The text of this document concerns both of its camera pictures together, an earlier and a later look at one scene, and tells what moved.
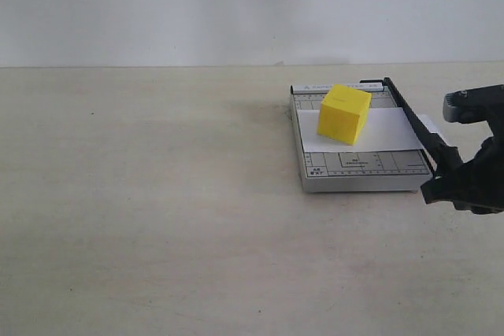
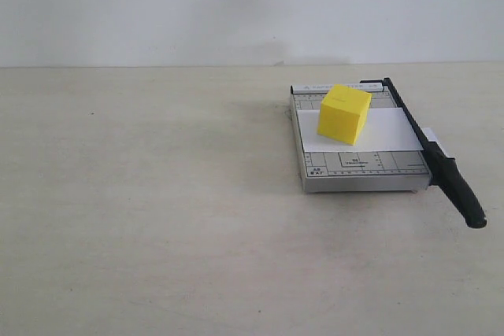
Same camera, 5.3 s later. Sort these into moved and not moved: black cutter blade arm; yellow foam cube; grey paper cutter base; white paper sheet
Moved: black cutter blade arm
Not moved: yellow foam cube; white paper sheet; grey paper cutter base
